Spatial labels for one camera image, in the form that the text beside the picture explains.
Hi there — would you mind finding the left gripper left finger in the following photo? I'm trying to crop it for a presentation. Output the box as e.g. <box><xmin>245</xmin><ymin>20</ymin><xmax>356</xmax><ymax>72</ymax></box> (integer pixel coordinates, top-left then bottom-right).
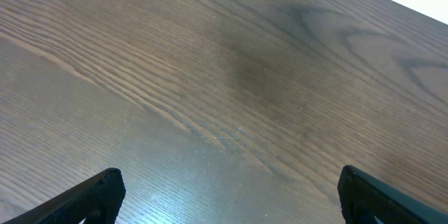
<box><xmin>5</xmin><ymin>168</ymin><xmax>126</xmax><ymax>224</ymax></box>

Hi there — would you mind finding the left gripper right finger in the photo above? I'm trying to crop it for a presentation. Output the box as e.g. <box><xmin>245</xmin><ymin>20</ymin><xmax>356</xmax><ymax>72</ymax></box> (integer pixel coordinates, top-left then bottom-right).
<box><xmin>337</xmin><ymin>165</ymin><xmax>447</xmax><ymax>224</ymax></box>

